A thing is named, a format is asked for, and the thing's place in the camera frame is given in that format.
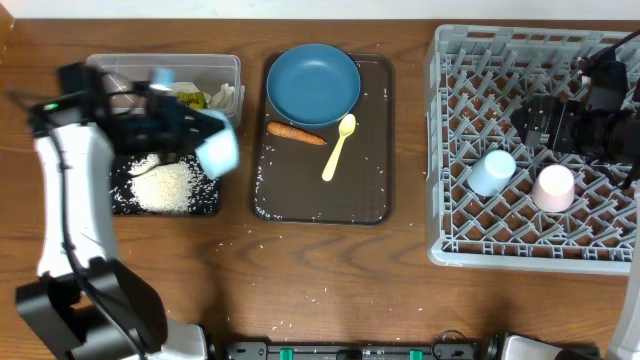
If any yellow green snack wrapper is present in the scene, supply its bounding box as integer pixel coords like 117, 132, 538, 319
176, 91, 207, 109

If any white tissue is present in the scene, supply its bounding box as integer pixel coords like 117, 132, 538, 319
172, 82, 235, 110

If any light blue rice bowl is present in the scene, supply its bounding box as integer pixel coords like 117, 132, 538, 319
195, 109, 240, 179

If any pink plastic cup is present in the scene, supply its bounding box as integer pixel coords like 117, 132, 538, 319
531, 164, 575, 213

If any light blue plastic cup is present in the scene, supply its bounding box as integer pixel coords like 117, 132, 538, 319
467, 150, 516, 197

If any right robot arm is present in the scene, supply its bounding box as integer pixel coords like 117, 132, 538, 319
510, 53, 639, 359

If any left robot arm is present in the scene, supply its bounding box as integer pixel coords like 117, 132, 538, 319
16, 62, 239, 359

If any clear plastic waste bin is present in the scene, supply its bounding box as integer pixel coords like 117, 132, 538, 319
86, 54, 244, 128

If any grey dishwasher rack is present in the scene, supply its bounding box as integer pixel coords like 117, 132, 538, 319
424, 25, 639, 275

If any black rectangular tray bin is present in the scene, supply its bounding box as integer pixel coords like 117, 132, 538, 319
108, 152, 224, 217

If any pile of white rice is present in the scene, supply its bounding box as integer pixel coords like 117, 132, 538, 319
110, 153, 221, 215

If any orange carrot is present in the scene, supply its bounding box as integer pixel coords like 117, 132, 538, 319
267, 122, 326, 146

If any dark blue plate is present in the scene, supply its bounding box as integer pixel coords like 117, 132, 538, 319
266, 44, 362, 127

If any yellow plastic spoon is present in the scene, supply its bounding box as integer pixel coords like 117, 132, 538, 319
322, 114, 356, 182

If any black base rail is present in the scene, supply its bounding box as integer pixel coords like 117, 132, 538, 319
224, 341, 500, 360

